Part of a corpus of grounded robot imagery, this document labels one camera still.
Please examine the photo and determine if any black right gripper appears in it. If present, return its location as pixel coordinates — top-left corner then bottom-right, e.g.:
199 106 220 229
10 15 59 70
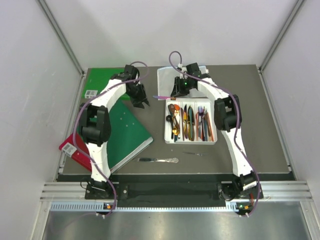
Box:
170 77 192 99

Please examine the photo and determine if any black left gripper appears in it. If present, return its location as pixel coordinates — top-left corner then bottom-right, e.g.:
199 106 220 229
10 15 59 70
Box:
126 83 150 109

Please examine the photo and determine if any iridescent knife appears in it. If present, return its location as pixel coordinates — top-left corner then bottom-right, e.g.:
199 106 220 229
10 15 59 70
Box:
183 105 188 139
153 95 171 100

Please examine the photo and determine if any brown wooden spoon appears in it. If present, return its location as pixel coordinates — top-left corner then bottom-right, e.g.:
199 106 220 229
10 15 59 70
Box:
168 104 180 130

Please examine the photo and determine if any purple plastic fork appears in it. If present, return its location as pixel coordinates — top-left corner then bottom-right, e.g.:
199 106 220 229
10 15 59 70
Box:
198 106 205 141

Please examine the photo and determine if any white cutlery tray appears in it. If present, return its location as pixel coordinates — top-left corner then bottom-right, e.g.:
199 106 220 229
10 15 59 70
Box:
164 98 218 145

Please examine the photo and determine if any teal handled gold spoon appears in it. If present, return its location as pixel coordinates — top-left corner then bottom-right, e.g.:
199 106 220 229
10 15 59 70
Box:
171 115 181 142

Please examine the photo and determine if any small dark dessert fork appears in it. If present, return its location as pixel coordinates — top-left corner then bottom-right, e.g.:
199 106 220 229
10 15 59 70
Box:
183 151 207 157

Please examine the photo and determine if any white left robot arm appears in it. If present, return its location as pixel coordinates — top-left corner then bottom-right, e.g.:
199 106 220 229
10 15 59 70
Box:
73 61 150 199

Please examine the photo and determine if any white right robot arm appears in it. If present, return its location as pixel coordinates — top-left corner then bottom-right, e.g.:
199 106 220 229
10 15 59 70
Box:
173 63 260 198

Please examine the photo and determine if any clear mesh zip pouch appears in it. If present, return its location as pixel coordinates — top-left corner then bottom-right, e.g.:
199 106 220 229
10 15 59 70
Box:
157 65 209 98

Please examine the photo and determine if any orange spoon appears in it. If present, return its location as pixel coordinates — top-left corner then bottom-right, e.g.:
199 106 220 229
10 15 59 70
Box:
174 104 180 111

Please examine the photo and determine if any teal knife in tray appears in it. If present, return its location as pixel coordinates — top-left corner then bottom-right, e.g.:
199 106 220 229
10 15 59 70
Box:
189 107 195 141

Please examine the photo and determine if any gold spoon in tray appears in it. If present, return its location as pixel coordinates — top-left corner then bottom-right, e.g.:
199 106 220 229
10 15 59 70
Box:
174 110 181 129

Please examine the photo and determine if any orange plastic fork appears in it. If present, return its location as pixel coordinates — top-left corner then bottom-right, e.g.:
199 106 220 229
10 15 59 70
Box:
195 112 200 141

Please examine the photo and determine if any black measuring spoon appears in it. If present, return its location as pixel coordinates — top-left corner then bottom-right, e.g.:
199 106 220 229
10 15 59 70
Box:
165 115 175 140

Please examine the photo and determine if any light green plastic folder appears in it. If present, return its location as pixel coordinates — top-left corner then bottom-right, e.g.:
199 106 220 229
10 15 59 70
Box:
81 67 124 98

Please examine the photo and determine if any orange chopstick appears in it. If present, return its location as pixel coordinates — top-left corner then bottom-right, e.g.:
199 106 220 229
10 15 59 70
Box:
206 112 214 142

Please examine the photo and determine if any silver ornate butter knife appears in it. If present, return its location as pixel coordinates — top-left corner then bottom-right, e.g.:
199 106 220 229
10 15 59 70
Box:
133 157 179 164

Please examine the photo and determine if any magenta folder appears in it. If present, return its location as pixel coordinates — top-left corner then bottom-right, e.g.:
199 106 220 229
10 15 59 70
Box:
58 133 92 172

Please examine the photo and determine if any dark green ring binder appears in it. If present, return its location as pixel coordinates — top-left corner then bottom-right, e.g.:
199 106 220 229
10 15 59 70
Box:
77 99 154 173

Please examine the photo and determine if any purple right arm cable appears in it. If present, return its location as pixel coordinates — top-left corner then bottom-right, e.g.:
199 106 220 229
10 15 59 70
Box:
169 51 262 218

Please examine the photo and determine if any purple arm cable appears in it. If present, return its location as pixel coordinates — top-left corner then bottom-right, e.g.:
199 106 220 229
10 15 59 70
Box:
72 61 150 218
169 51 262 218

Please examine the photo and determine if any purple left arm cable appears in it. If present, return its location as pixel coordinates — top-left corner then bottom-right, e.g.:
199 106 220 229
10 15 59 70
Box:
72 61 150 218

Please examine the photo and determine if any aluminium frame rail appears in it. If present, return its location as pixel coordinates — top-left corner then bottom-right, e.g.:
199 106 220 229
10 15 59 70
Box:
36 0 85 75

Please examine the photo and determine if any black mounting base plate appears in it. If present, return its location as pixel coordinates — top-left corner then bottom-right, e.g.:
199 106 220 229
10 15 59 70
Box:
84 181 265 201

